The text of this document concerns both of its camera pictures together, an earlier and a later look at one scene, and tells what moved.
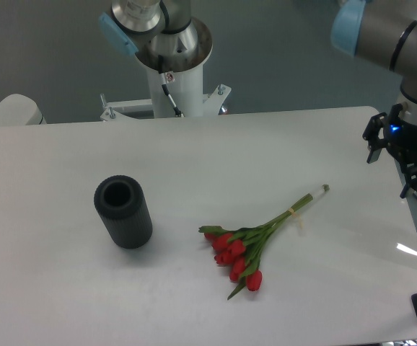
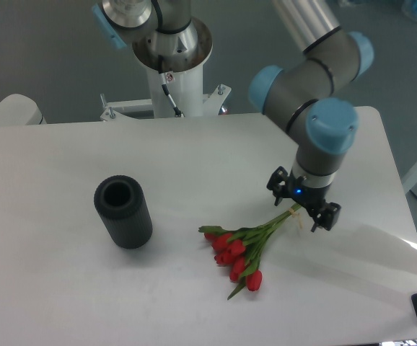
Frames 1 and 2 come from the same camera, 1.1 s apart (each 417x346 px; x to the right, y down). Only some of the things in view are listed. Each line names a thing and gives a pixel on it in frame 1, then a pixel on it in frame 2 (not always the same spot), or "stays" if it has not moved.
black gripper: x=407 y=141 to x=309 y=197
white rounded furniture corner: x=14 y=109 stays
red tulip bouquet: x=239 y=249 stays
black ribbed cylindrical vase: x=123 y=205 stays
